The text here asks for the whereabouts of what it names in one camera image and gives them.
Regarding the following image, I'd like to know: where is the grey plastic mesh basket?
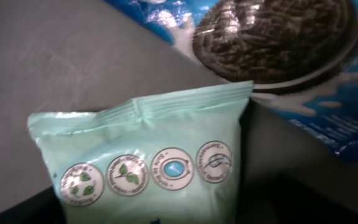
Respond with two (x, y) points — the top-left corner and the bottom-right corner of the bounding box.
(0, 0), (358, 223)

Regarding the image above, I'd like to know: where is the mint green wipes pack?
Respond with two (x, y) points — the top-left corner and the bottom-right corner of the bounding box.
(27, 81), (254, 224)

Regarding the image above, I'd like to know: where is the blue Oreo cookie pack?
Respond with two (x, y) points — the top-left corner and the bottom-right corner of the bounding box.
(106, 0), (358, 161)

